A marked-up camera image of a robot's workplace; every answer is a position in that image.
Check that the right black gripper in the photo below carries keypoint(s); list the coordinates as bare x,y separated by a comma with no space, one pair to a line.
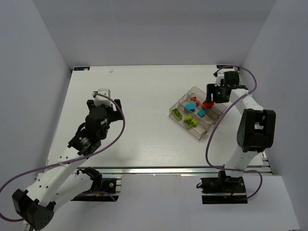
214,90

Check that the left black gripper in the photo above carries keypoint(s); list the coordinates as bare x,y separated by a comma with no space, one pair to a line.
117,104

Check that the red rounded lego brick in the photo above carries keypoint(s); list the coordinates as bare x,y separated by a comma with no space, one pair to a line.
206,105

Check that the blue lego brick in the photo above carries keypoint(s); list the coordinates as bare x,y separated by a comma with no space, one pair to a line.
201,113

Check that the small green lego brick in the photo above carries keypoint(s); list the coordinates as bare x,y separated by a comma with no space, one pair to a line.
193,123

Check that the green studded lego brick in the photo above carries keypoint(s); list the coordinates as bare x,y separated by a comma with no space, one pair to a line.
188,118

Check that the green top lego brick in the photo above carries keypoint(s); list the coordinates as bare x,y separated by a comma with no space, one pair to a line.
188,126

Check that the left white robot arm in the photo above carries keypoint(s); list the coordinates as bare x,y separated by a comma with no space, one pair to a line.
38,202

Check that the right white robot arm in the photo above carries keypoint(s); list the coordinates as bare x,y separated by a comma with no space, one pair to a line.
257,125

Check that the right corner label sticker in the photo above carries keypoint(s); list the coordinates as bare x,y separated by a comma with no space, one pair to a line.
224,66

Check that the corner label sticker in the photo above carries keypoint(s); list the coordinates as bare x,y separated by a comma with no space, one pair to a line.
81,68
224,66

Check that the clear three-compartment organizer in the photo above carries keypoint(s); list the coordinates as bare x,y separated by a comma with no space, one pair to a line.
206,123

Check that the left corner label sticker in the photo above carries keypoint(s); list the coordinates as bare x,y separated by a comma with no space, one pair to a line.
81,68

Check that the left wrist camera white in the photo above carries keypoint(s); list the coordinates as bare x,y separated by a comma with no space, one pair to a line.
98,98

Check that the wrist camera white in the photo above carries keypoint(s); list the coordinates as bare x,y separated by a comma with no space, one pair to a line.
98,98
219,77

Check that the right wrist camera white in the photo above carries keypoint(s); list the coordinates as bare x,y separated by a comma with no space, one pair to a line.
219,77

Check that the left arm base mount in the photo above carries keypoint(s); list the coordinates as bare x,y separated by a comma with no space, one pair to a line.
102,189

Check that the aluminium table rail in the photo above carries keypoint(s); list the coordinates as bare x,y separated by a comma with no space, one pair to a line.
164,170

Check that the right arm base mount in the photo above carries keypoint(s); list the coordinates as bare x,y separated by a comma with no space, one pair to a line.
222,190

